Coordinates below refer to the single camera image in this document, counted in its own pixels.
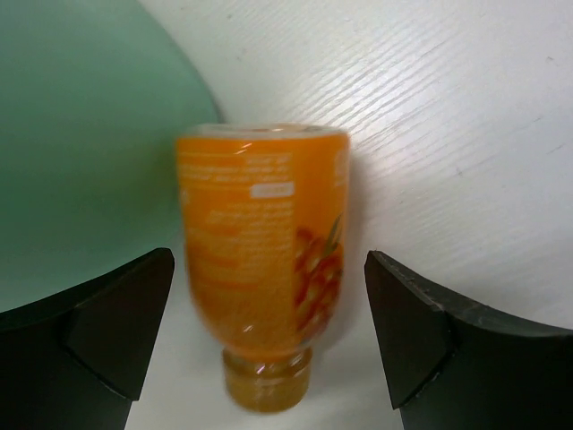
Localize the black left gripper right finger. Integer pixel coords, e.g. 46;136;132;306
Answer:
364;251;572;429

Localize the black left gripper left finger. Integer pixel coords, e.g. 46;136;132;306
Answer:
1;248;175;430

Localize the green plastic bin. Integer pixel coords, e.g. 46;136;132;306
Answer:
1;0;218;311

